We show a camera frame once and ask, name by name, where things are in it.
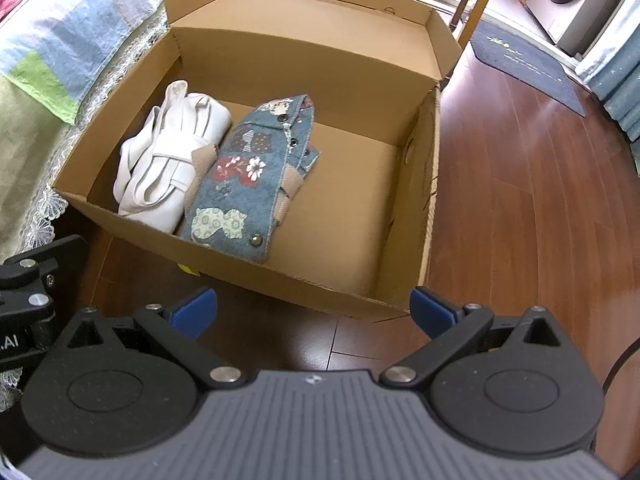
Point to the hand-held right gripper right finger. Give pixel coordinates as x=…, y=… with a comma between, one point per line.
x=430, y=310

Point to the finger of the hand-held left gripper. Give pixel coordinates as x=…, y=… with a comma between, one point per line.
x=55, y=255

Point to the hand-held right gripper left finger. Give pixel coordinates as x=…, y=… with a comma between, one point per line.
x=197, y=310

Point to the cardboard box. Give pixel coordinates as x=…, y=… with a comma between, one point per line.
x=340, y=210

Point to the cat print denim bag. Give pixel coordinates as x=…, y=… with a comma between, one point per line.
x=245, y=180

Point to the white folded bag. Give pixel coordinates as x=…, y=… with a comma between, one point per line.
x=165, y=160

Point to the patchwork quilt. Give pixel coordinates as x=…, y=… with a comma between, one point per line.
x=75, y=35

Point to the dark blue floor mat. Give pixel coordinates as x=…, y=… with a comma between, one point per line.
x=530, y=65

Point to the grey blue curtain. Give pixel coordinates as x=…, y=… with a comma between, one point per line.
x=625, y=85

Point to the washing machine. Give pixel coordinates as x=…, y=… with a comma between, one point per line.
x=575, y=5

